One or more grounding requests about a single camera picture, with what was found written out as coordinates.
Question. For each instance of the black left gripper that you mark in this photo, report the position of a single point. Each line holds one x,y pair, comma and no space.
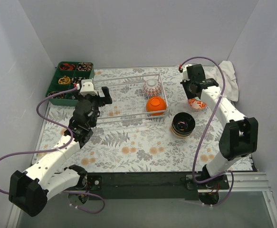
100,99

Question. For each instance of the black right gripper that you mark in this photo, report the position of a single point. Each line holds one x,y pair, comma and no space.
206,82

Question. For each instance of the white bowl red wreath pattern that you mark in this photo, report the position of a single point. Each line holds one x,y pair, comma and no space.
197,105

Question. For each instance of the white wire dish rack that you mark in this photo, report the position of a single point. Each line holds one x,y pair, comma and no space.
129,102

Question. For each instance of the olive tan bowl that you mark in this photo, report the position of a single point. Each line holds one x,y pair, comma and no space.
183,118

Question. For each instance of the white red diamond pattern bowl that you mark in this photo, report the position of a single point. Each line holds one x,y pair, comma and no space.
152,87

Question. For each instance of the black gold pattern bowl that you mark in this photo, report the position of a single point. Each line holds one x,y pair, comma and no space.
182,130

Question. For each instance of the cream bird pattern bowl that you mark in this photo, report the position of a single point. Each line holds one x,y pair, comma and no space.
176,135

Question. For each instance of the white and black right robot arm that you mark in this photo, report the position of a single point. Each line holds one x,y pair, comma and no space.
240,133

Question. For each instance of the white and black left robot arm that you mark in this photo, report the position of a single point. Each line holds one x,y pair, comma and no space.
31,189

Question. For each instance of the crumpled white cloth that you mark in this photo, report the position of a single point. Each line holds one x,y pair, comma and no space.
231,90

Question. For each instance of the dark floral scrunchie middle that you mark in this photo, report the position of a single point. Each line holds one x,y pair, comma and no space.
76,80

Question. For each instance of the dark floral scrunchie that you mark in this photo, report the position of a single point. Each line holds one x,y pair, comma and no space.
84,66
76,80

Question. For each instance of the dark floral scrunchie back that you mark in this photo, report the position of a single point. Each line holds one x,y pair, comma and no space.
84,66

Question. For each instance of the orange plastic bowl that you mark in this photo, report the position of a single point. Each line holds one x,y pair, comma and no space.
156,103

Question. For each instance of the yellow rubber bands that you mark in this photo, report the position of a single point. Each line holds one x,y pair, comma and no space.
65,80

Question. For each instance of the green compartment organizer tray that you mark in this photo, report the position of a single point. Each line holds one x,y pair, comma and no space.
68,74

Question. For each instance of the floral patterned table mat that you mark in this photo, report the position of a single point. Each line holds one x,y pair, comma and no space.
149,145

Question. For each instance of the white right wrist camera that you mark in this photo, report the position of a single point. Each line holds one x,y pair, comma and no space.
183,70

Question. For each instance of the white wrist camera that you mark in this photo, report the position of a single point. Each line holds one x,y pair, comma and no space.
86,87
183,70

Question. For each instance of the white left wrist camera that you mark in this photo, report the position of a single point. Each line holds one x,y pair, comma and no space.
86,87

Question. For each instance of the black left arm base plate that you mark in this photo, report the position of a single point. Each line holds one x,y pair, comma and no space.
88,183

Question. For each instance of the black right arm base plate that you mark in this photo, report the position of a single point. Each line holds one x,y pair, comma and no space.
220,182

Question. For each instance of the aluminium frame rail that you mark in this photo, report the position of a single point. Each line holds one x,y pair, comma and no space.
159,200

